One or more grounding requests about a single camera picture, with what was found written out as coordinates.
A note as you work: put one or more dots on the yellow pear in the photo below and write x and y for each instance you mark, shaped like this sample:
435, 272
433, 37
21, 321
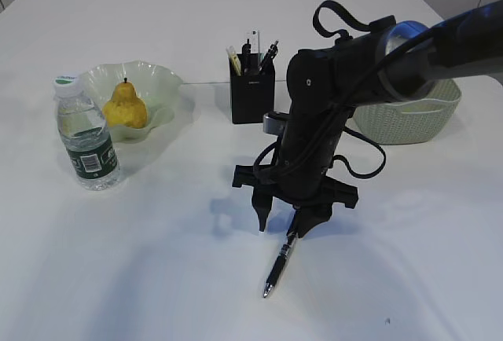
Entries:
125, 107

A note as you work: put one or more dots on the clear plastic ruler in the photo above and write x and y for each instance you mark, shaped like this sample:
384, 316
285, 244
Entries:
253, 37

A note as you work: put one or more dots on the yellow green pen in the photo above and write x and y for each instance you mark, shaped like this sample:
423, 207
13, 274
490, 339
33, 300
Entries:
234, 60

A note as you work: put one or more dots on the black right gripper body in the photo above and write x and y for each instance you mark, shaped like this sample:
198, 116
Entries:
318, 82

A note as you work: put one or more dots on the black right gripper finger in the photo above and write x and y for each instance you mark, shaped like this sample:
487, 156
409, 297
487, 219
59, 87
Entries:
306, 218
261, 201

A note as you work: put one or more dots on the clear water bottle green label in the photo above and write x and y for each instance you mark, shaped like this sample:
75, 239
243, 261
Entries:
85, 135

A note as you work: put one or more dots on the green glass scalloped plate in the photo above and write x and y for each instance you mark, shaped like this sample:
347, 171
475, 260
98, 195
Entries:
156, 85

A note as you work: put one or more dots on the black pen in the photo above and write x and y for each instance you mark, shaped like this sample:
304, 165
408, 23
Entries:
283, 257

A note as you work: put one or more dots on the black square pen holder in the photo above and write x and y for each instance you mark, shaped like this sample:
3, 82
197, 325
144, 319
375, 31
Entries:
251, 96

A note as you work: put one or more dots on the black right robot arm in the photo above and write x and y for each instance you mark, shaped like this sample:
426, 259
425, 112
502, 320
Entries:
389, 62

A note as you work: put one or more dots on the black pen across ruler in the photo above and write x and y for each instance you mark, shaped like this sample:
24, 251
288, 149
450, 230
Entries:
268, 58

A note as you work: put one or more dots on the black pen apart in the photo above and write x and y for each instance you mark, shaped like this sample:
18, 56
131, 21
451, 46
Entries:
245, 57

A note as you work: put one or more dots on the green woven plastic basket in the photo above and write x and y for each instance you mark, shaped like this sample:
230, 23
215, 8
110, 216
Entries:
411, 122

